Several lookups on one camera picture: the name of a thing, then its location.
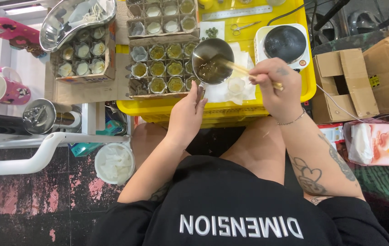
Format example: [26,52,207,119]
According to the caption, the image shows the person's right hand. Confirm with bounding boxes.
[248,57,305,124]

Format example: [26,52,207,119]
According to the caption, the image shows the person's left hand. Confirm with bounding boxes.
[166,81,209,146]

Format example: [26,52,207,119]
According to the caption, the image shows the wooden chopsticks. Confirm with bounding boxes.
[215,57,284,91]

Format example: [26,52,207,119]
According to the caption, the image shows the small steel melting pot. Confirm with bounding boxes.
[191,38,235,103]

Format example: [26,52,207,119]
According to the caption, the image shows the white flower-shaped cup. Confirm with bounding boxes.
[227,77,247,96]

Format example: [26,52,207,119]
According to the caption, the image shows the white electric hot plate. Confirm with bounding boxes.
[253,23,311,72]

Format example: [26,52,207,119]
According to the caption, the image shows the white tissue paper sheet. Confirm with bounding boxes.
[204,42,257,106]

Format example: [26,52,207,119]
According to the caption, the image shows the small steel scissors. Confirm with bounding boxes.
[230,20,262,37]

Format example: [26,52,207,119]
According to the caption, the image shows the yellow plastic crate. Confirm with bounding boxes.
[116,0,317,129]

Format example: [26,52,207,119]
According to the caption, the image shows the heap of green pellets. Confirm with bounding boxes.
[204,27,219,40]

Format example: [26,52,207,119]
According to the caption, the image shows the steel ruler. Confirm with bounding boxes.
[201,4,273,22]

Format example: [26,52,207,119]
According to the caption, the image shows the white paper square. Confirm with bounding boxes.
[199,21,226,42]

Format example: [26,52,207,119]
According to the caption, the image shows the person's right leg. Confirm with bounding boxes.
[220,116,287,186]

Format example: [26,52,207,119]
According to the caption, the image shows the person's leg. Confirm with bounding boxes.
[131,122,191,171]
[220,116,287,186]

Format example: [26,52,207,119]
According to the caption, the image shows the open small cardboard box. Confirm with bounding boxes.
[312,48,380,125]

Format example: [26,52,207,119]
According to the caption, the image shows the red and white packet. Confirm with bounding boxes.
[317,123,345,151]

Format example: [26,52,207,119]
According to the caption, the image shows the cardboard tray of green candles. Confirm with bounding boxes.
[128,33,202,100]

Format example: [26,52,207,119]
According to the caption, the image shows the cardboard tray of mixed candles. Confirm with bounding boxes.
[125,0,200,39]

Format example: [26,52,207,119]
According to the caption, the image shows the black fan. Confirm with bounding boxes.
[312,0,389,43]

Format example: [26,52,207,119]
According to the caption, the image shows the person's left leg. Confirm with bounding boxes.
[131,122,191,171]

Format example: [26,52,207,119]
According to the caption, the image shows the pink tissue pack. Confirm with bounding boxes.
[343,119,389,167]

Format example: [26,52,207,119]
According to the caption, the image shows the person's black shirt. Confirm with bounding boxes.
[88,155,389,246]

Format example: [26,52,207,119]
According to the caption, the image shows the white bucket of wax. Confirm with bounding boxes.
[94,142,136,186]

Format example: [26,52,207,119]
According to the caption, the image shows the cardboard box of white candles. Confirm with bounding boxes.
[49,19,117,85]

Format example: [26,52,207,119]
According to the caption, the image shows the teal carton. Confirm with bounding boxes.
[68,120,127,158]

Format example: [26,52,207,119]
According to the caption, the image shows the steel kidney dish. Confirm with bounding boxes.
[39,0,117,53]

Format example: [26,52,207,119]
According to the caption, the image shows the steel thermos flask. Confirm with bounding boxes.
[22,98,83,135]

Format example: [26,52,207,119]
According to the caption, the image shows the white metal rack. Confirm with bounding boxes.
[0,0,132,177]

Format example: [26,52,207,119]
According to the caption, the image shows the pink phone case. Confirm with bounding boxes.
[0,17,47,59]

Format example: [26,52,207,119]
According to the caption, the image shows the pink cartoon mug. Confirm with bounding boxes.
[0,67,32,106]

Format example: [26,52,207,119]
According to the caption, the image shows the silver chain bracelet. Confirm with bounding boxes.
[276,108,307,126]

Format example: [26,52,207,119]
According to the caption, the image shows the black power cable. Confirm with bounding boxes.
[266,0,319,41]

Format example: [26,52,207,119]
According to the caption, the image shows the white cable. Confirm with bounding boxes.
[315,83,389,125]

